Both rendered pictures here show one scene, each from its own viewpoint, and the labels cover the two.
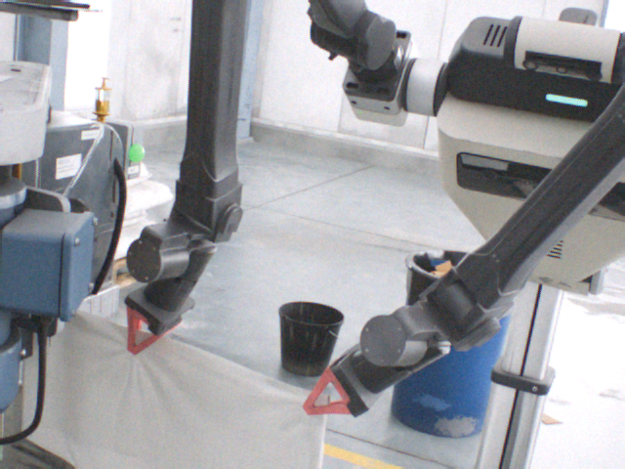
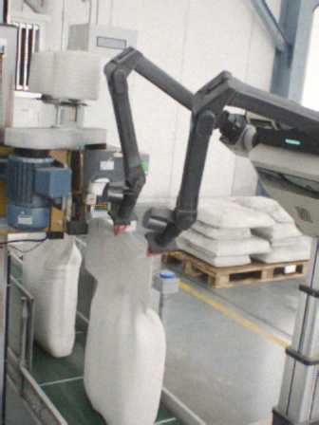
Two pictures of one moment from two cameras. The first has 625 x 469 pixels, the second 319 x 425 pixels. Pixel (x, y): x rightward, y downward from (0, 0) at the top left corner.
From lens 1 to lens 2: 1.24 m
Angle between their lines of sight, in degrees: 36
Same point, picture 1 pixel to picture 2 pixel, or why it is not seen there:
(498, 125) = (270, 155)
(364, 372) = (156, 237)
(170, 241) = (113, 188)
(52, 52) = not seen: hidden behind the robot
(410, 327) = (151, 213)
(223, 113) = (127, 141)
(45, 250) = (45, 175)
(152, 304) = (116, 214)
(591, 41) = not seen: hidden behind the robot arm
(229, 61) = (124, 122)
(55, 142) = (100, 156)
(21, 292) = (39, 188)
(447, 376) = not seen: outside the picture
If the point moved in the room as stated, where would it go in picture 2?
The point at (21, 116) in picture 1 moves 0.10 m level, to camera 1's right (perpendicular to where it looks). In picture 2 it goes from (42, 135) to (64, 138)
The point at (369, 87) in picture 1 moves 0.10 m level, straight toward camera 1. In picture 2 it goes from (227, 138) to (211, 138)
